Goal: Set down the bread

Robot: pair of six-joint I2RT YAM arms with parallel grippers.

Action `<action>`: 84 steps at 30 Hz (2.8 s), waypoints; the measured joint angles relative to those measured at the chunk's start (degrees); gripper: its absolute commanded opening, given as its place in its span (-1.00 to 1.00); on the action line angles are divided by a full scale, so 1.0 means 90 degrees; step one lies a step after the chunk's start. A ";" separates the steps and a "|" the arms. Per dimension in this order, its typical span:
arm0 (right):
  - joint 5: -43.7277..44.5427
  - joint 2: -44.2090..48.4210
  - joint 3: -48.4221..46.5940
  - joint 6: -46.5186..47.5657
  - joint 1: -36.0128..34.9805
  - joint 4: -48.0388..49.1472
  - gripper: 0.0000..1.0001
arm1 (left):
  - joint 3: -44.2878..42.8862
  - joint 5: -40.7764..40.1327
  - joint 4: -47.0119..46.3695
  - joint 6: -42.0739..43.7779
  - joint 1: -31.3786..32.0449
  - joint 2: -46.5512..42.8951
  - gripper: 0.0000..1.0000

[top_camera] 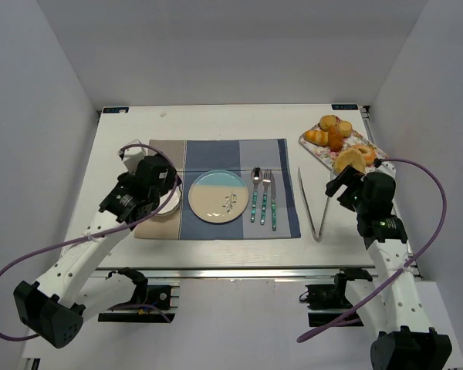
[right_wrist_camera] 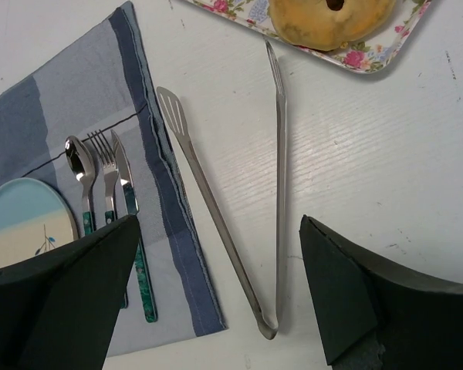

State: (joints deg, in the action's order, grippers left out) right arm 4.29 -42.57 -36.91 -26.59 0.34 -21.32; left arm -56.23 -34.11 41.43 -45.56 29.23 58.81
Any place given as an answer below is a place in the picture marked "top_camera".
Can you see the brown fried bread piece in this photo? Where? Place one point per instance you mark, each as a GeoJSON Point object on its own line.
{"type": "Point", "coordinates": [335, 139]}

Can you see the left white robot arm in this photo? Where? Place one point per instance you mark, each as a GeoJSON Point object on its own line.
{"type": "Point", "coordinates": [57, 303]}

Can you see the teal handled knife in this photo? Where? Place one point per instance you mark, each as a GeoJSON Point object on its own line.
{"type": "Point", "coordinates": [273, 203]}

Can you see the round bun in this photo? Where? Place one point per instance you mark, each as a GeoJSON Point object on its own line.
{"type": "Point", "coordinates": [327, 121]}
{"type": "Point", "coordinates": [345, 128]}

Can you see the left blue table label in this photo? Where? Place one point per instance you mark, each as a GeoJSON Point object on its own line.
{"type": "Point", "coordinates": [115, 110]}

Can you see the blue beige round plate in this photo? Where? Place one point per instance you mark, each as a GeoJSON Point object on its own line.
{"type": "Point", "coordinates": [218, 196]}

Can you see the white scalloped bowl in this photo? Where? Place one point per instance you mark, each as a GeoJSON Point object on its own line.
{"type": "Point", "coordinates": [169, 202]}

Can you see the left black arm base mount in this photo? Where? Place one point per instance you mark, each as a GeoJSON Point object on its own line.
{"type": "Point", "coordinates": [150, 302]}

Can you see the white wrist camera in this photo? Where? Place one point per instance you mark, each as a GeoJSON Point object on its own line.
{"type": "Point", "coordinates": [384, 166]}
{"type": "Point", "coordinates": [132, 156]}

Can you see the glazed orange donut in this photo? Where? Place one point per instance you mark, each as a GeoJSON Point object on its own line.
{"type": "Point", "coordinates": [368, 153]}

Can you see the right blue table label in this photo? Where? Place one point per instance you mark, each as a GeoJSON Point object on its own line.
{"type": "Point", "coordinates": [344, 107]}

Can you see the plain bagel bread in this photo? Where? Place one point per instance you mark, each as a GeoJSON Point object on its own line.
{"type": "Point", "coordinates": [349, 157]}

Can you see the teal handled spoon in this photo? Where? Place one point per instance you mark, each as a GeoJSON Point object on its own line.
{"type": "Point", "coordinates": [256, 177]}

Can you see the round bun left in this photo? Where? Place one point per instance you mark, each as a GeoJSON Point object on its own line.
{"type": "Point", "coordinates": [327, 121]}

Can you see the teal handled fork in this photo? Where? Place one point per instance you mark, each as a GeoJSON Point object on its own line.
{"type": "Point", "coordinates": [266, 181]}

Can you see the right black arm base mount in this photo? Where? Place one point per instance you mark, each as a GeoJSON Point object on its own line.
{"type": "Point", "coordinates": [327, 301]}

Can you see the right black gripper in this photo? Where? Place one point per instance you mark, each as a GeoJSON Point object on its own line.
{"type": "Point", "coordinates": [338, 181]}

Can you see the blue table label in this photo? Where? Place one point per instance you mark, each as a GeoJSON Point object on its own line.
{"type": "Point", "coordinates": [115, 110]}
{"type": "Point", "coordinates": [344, 107]}

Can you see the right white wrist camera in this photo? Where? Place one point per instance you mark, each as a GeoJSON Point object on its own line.
{"type": "Point", "coordinates": [384, 166]}

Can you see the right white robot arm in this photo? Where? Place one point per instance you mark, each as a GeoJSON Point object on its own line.
{"type": "Point", "coordinates": [404, 335]}

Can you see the striped croissant bread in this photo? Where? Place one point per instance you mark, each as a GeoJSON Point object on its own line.
{"type": "Point", "coordinates": [317, 137]}

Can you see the blue grey patchwork placemat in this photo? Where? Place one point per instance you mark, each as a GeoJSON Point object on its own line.
{"type": "Point", "coordinates": [195, 157]}

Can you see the metal tongs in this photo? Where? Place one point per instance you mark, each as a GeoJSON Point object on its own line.
{"type": "Point", "coordinates": [316, 213]}

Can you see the round bun right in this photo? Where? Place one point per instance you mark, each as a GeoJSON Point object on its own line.
{"type": "Point", "coordinates": [345, 128]}

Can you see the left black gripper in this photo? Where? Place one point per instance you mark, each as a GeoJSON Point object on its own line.
{"type": "Point", "coordinates": [171, 179]}

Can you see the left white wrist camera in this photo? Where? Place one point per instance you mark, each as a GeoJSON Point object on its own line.
{"type": "Point", "coordinates": [132, 156]}

